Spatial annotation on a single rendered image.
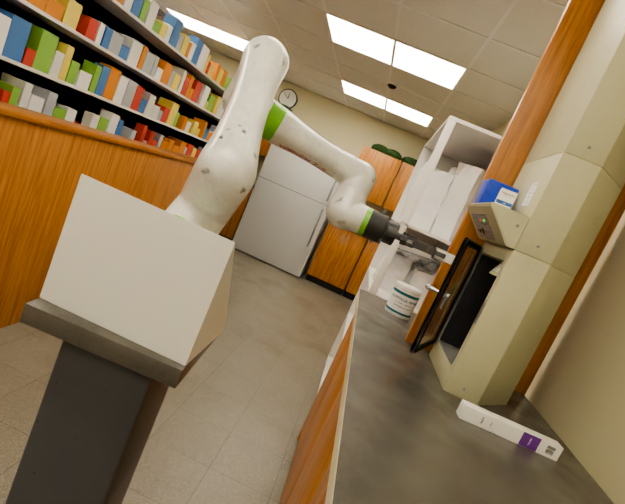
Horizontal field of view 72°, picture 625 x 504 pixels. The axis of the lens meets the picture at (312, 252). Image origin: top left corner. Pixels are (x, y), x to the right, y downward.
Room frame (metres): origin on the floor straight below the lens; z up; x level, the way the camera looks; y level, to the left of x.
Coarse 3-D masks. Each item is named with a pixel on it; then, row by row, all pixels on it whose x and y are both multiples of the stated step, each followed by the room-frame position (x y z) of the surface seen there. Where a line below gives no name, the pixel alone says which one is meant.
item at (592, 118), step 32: (608, 0) 1.55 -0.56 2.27; (608, 32) 1.39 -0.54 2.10; (576, 64) 1.55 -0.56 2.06; (608, 64) 1.27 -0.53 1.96; (576, 96) 1.39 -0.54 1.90; (608, 96) 1.26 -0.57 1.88; (544, 128) 1.55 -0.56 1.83; (576, 128) 1.27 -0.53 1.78; (608, 128) 1.26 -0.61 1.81; (608, 160) 1.27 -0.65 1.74
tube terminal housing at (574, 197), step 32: (544, 160) 1.39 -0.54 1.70; (576, 160) 1.26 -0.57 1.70; (544, 192) 1.27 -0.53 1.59; (576, 192) 1.26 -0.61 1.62; (608, 192) 1.33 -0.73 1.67; (544, 224) 1.26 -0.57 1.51; (576, 224) 1.27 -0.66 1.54; (512, 256) 1.27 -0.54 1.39; (544, 256) 1.26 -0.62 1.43; (576, 256) 1.34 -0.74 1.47; (512, 288) 1.26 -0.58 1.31; (544, 288) 1.28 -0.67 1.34; (448, 320) 1.56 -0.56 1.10; (480, 320) 1.27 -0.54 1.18; (512, 320) 1.26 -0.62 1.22; (544, 320) 1.35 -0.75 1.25; (480, 352) 1.26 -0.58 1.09; (512, 352) 1.29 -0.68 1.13; (448, 384) 1.27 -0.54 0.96; (480, 384) 1.26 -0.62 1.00; (512, 384) 1.36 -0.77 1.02
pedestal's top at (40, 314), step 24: (24, 312) 0.75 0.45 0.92; (48, 312) 0.75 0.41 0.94; (72, 336) 0.75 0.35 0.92; (96, 336) 0.75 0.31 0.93; (120, 336) 0.78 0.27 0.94; (120, 360) 0.75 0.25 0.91; (144, 360) 0.75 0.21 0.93; (168, 360) 0.77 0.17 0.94; (192, 360) 0.82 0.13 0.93; (168, 384) 0.75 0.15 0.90
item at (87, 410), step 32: (64, 352) 0.81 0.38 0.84; (64, 384) 0.81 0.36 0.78; (96, 384) 0.81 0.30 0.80; (128, 384) 0.81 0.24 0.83; (160, 384) 0.91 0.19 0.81; (64, 416) 0.81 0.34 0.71; (96, 416) 0.81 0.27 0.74; (128, 416) 0.81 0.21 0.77; (32, 448) 0.81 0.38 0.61; (64, 448) 0.81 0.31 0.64; (96, 448) 0.81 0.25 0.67; (128, 448) 0.84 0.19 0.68; (32, 480) 0.81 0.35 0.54; (64, 480) 0.81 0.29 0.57; (96, 480) 0.81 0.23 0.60; (128, 480) 0.98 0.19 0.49
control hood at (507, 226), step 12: (468, 204) 1.57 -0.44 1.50; (480, 204) 1.40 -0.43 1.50; (492, 204) 1.28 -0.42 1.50; (492, 216) 1.30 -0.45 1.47; (504, 216) 1.27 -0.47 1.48; (516, 216) 1.27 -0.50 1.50; (492, 228) 1.35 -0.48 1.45; (504, 228) 1.27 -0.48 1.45; (516, 228) 1.27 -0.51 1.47; (492, 240) 1.40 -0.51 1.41; (504, 240) 1.27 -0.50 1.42; (516, 240) 1.27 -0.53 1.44
